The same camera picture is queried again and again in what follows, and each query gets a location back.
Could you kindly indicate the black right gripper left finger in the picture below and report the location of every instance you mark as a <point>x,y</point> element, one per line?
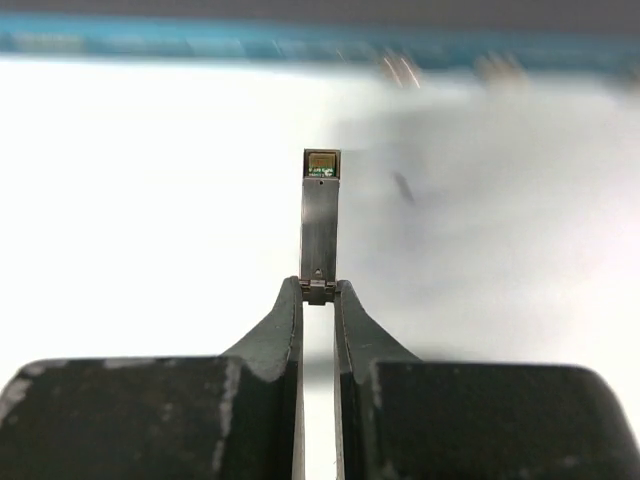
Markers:
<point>236,415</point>

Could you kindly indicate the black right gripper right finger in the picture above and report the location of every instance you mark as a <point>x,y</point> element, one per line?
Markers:
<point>399,417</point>

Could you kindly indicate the dark network switch box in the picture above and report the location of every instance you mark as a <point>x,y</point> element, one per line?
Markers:
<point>561,36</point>

